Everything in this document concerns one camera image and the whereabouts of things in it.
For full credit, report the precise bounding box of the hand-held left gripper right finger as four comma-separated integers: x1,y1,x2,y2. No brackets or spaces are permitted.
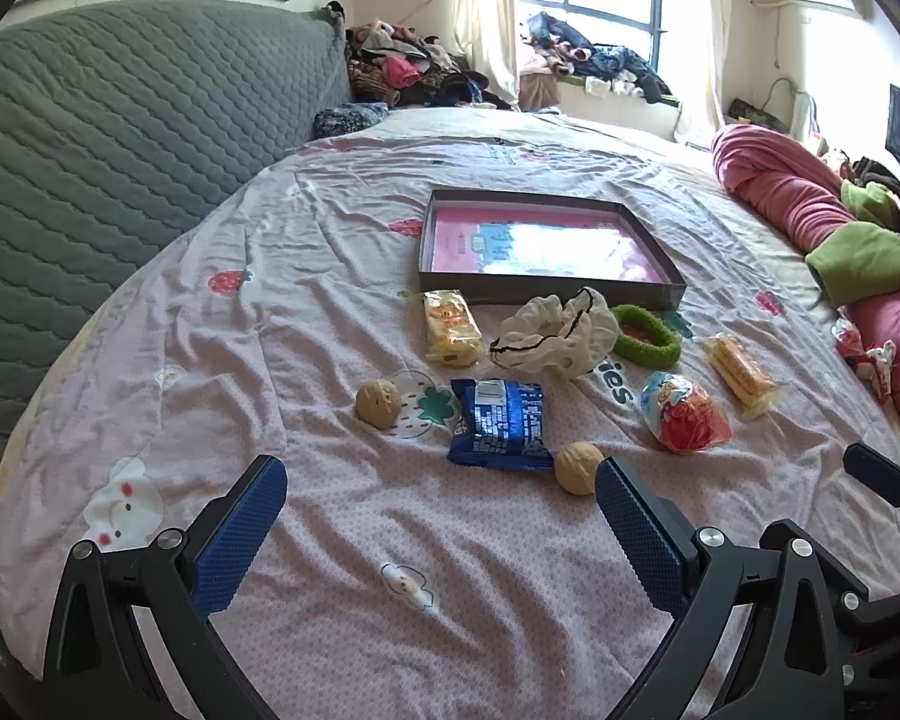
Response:
595,456,845,720

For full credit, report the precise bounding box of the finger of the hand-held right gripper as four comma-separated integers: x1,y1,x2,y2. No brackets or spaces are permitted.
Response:
844,442,900,515
825,562,900,653

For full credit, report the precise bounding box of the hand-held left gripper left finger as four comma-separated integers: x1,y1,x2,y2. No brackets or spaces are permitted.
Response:
43,454,290,720

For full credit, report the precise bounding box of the walnut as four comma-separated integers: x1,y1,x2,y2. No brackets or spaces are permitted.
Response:
554,442,605,497
355,380,404,432

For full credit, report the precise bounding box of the red and white snack bag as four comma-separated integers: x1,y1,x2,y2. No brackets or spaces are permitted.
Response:
640,370,733,455

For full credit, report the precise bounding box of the blue cookie packet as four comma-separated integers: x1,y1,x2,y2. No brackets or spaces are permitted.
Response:
448,378,555,473

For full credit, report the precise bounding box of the green fuzzy hair tie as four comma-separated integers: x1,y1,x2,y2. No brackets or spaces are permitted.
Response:
611,304,682,368

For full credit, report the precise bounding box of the white scrunchie with black trim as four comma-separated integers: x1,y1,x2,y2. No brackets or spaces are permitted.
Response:
490,286,620,380

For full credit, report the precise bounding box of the grey shallow cardboard box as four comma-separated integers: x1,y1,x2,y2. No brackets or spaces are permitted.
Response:
418,189,687,311

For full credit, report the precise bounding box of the red and white snack packet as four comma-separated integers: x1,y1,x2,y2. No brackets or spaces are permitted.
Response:
831,315,898,400

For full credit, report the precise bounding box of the green cloth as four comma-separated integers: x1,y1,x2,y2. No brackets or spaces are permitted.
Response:
805,180,900,308

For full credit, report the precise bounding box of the pink blanket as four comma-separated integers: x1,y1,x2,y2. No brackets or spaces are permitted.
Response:
711,123,900,460

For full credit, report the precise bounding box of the white hanging towel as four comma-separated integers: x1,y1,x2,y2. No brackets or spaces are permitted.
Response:
790,90,820,137

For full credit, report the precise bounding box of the grey quilted headboard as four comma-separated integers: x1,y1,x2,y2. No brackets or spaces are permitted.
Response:
0,0,355,593

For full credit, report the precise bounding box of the dark patterned cloth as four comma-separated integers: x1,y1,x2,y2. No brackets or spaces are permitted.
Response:
313,101,391,142

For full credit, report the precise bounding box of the white curtain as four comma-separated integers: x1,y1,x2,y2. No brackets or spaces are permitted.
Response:
673,0,737,149
452,0,524,107

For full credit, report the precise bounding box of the clothes heap on windowsill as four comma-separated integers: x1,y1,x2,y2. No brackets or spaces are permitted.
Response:
520,10,674,106

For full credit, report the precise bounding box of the pile of clothes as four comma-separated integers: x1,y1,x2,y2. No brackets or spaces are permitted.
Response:
343,17,512,111

